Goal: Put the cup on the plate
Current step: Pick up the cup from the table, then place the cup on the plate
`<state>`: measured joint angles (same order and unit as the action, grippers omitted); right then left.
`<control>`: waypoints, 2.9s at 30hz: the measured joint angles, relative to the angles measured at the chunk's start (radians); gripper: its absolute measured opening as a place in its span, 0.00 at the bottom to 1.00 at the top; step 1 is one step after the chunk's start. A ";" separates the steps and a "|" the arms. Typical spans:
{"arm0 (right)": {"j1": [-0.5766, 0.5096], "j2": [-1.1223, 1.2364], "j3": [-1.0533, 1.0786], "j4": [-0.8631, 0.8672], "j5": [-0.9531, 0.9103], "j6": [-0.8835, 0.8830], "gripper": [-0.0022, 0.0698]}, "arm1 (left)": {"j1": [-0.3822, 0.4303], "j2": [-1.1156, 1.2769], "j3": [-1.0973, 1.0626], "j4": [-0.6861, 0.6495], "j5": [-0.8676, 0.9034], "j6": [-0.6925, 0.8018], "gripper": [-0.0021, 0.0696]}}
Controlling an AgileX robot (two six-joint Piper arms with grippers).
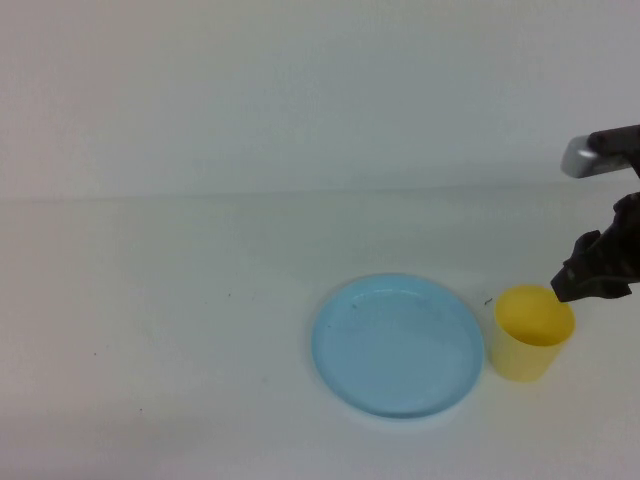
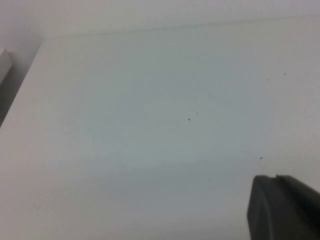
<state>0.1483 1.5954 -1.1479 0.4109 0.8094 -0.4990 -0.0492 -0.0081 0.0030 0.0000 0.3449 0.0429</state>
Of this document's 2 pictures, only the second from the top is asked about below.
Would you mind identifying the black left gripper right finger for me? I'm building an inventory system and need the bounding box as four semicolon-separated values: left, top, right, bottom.
275;174;320;240

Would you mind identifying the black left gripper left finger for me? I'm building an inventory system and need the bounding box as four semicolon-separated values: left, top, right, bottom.
246;174;301;240

